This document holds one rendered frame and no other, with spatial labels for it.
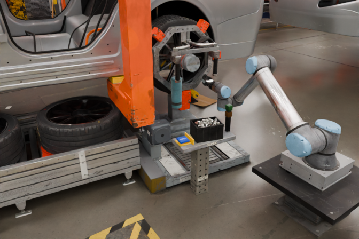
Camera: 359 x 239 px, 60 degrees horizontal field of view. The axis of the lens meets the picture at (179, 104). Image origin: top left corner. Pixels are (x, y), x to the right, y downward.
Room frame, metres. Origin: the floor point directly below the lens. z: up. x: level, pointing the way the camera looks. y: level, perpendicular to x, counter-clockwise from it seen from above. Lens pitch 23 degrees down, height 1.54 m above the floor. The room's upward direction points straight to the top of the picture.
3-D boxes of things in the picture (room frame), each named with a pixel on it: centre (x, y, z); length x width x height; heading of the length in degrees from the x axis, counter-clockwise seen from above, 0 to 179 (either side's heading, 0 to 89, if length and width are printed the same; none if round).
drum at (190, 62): (2.48, -0.06, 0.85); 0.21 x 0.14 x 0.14; 27
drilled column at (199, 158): (1.92, -0.15, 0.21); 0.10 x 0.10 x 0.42; 27
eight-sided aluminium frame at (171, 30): (2.55, -0.03, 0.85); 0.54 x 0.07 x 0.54; 117
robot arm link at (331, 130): (1.70, -0.91, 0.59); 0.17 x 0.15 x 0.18; 117
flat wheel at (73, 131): (2.27, 0.79, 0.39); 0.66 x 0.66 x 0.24
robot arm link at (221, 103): (2.40, -0.37, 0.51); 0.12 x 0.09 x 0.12; 117
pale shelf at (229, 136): (1.93, -0.17, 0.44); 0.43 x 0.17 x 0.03; 117
